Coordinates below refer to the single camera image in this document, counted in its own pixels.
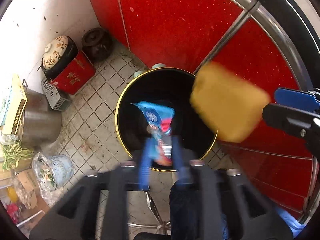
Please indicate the green beans pile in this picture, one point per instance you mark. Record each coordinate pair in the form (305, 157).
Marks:
(13, 154)

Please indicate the yellow cardboard box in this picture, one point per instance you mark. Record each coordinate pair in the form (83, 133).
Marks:
(14, 106)

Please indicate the person leg blue trousers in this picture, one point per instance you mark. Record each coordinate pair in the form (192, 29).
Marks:
(185, 213)

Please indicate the red tin box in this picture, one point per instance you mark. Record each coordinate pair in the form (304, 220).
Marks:
(75, 75)

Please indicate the floral lid clay pot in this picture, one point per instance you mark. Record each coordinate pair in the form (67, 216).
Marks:
(58, 54)

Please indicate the blue snack wrapper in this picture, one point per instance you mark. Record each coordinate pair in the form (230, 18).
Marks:
(158, 144)

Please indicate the dark brown clay jar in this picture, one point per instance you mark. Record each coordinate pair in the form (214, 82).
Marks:
(97, 44)

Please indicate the steel stock pot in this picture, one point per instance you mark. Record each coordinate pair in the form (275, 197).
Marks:
(40, 125)

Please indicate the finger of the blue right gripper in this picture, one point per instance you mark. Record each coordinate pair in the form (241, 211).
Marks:
(307, 101)
(293, 121)

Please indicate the brown cardboard box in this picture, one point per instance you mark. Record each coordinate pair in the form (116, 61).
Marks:
(28, 192)

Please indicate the yellow sponge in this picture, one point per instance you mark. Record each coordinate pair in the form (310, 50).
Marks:
(227, 103)

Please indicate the black trash bin yellow rim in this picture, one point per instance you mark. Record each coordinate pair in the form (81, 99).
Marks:
(167, 86)

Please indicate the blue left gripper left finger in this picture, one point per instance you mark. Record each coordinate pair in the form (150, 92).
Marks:
(144, 164)

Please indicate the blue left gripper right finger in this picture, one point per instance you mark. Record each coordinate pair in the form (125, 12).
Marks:
(180, 162)

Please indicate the plastic bag with vegetables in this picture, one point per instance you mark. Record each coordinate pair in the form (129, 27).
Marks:
(52, 173)

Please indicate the white plastic crate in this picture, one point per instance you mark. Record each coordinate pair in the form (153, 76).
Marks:
(57, 99)

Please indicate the steel stool leg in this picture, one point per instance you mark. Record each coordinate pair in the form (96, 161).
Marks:
(162, 227)

